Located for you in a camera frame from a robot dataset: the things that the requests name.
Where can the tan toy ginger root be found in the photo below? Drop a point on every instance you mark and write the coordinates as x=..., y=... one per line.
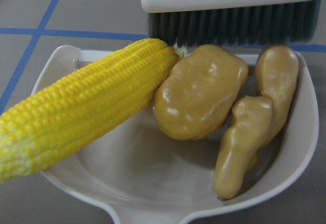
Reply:
x=256, y=120

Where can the brown toy potato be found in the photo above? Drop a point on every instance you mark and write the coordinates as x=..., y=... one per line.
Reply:
x=194, y=101

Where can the yellow toy corn cob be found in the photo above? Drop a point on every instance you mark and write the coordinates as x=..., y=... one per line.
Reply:
x=63, y=118

